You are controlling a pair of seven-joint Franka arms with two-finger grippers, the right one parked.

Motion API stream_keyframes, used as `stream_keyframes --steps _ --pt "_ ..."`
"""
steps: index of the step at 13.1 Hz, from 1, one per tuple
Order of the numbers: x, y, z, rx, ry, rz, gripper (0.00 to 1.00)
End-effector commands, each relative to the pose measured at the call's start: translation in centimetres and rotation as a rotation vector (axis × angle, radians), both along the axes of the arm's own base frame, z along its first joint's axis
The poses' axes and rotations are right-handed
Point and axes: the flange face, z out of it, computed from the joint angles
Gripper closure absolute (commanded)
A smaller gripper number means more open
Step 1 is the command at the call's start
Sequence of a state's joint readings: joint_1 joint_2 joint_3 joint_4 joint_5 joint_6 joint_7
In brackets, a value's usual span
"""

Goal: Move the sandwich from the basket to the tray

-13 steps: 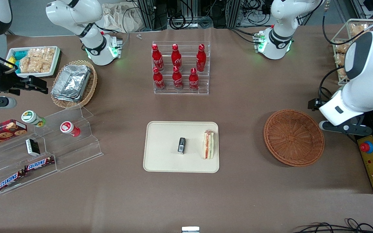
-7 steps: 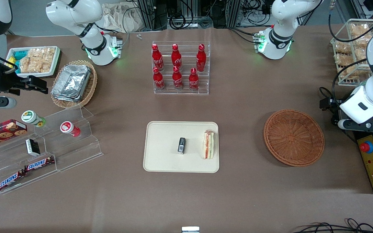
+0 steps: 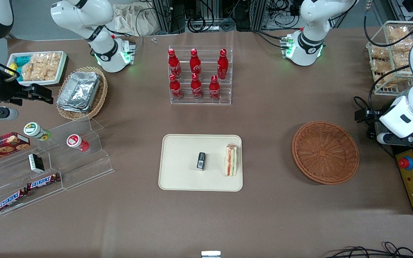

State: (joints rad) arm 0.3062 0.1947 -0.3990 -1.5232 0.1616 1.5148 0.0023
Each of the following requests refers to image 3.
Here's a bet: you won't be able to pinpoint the clear acrylic bottle rack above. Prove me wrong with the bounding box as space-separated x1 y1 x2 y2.
168 45 234 105

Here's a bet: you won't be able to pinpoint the oval tan wicker basket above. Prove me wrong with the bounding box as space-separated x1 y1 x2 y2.
56 66 108 120

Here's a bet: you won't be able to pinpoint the clear acrylic step shelf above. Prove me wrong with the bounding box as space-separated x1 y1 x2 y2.
39 116 115 191
0 143 65 216

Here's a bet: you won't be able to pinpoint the black appliance power cable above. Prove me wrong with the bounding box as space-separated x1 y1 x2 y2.
353 96 370 111

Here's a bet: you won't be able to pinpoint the aluminium frame post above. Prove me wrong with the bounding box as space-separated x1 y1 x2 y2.
152 0 173 34
251 0 266 31

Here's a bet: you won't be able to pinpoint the triangle sandwich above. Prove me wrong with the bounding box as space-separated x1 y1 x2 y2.
224 144 238 177

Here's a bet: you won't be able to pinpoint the black floor cable bundle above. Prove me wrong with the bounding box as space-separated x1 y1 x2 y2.
323 242 413 258

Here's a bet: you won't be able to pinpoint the coiled black cable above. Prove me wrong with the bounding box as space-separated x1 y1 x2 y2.
187 16 207 33

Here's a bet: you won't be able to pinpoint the round brown wicker basket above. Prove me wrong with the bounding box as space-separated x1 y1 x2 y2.
291 121 360 185

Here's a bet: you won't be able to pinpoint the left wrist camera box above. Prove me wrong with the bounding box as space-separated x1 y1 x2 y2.
376 132 413 147

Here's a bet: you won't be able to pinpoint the white wire basket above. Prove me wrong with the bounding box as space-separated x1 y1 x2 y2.
366 20 413 96

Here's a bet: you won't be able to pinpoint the stacked aluminium foil trays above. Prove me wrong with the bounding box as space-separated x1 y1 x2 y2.
57 71 101 113

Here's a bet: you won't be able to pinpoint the rice cracker snack pack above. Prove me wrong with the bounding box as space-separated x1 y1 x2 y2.
21 53 62 81

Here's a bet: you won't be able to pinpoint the white rectangular plastic tray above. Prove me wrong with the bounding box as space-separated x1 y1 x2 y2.
5 51 68 86

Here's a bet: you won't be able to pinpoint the green lid drink bottle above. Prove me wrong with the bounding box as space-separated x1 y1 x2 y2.
24 122 52 141

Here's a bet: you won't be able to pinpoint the beige serving tray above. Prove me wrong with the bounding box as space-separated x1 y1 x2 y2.
158 134 243 192

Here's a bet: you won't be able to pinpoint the black and white carton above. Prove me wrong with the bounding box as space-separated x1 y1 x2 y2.
28 153 45 173

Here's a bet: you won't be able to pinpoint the red lid drink bottle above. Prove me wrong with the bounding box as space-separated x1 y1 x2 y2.
66 134 90 152

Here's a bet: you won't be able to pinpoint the Snickers chocolate bar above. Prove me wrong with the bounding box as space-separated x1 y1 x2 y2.
26 173 61 190
0 188 29 212

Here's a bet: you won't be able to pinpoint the red cola bottle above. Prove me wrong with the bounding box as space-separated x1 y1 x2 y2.
191 73 203 100
169 73 184 101
209 75 221 101
168 48 182 79
190 48 202 77
217 48 229 80

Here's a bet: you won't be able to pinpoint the beige cloth bag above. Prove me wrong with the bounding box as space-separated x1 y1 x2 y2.
111 3 157 36

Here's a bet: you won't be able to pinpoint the red cookie box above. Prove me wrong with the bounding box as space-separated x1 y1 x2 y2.
0 132 31 166

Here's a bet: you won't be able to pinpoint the bagged fried snack pack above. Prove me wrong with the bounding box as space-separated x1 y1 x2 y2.
391 38 413 52
393 50 411 68
371 59 395 74
387 26 411 40
370 46 390 61
382 71 409 88

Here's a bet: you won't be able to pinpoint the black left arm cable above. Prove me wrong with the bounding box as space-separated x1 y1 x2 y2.
354 11 413 123

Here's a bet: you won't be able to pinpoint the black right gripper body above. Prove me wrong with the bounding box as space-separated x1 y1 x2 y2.
0 81 32 106

